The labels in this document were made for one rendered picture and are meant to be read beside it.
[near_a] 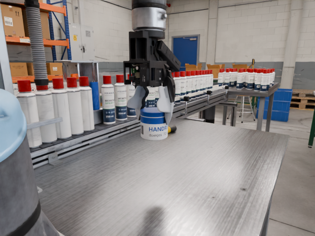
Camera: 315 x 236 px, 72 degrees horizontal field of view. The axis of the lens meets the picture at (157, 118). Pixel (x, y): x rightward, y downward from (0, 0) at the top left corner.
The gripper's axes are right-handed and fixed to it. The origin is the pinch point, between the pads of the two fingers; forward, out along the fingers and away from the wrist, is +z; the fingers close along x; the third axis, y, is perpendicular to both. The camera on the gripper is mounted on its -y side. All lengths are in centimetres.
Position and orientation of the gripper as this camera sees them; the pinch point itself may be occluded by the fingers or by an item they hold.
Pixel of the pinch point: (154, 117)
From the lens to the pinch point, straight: 55.1
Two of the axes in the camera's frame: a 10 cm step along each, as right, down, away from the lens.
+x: 8.5, 1.3, -5.1
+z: 0.0, 9.7, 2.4
